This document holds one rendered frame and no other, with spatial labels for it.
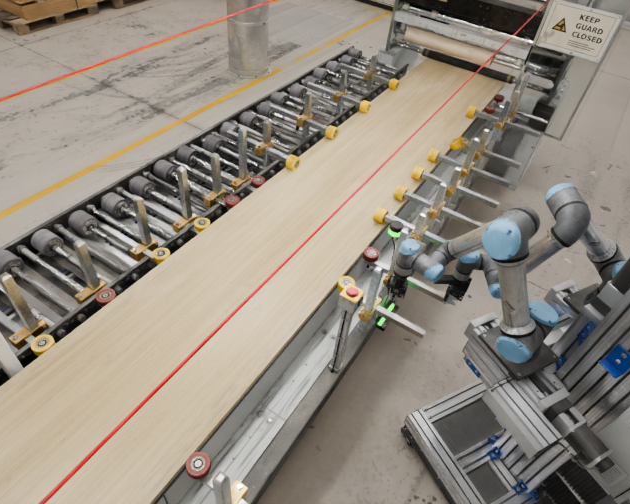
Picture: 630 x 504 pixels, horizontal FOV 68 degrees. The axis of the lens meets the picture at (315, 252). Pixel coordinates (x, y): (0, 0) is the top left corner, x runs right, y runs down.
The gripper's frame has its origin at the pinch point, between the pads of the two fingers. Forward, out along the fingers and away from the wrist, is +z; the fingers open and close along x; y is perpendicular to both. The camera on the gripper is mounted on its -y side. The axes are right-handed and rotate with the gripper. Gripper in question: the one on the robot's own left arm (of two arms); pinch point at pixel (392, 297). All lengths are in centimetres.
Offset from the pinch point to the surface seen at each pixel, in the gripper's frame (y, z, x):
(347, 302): 30.4, -25.6, -19.2
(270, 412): 51, 32, -41
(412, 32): -298, -13, -16
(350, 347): 14.7, 24.4, -13.3
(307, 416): 53, 24, -25
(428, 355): -42, 95, 39
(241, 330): 33, 4, -60
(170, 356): 53, 4, -82
